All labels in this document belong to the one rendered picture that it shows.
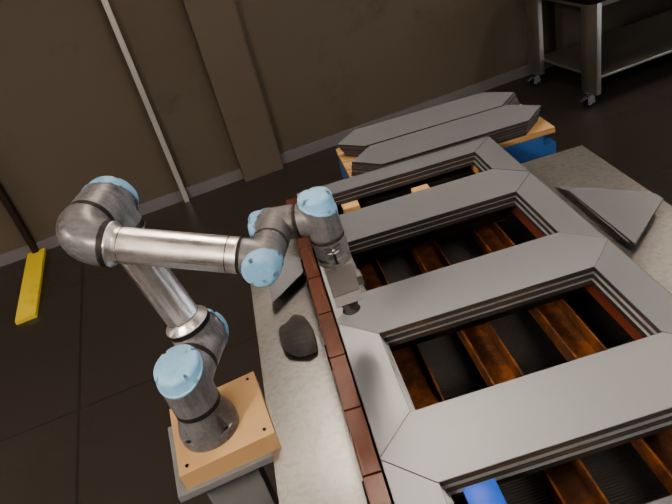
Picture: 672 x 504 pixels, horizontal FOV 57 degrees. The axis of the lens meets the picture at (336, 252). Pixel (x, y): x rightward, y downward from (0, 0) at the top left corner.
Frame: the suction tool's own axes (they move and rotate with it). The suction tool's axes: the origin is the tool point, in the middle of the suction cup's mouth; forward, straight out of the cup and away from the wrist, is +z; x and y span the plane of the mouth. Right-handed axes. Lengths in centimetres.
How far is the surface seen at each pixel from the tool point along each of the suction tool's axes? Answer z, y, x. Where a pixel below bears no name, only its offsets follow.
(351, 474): 27.3, -22.5, 12.4
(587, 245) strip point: 12, 8, -64
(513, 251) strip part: 12, 16, -47
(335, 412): 27.1, -3.1, 12.2
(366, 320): 10.0, 6.5, -2.9
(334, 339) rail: 12.6, 6.8, 6.4
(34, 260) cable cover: 83, 275, 187
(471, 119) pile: 12, 106, -72
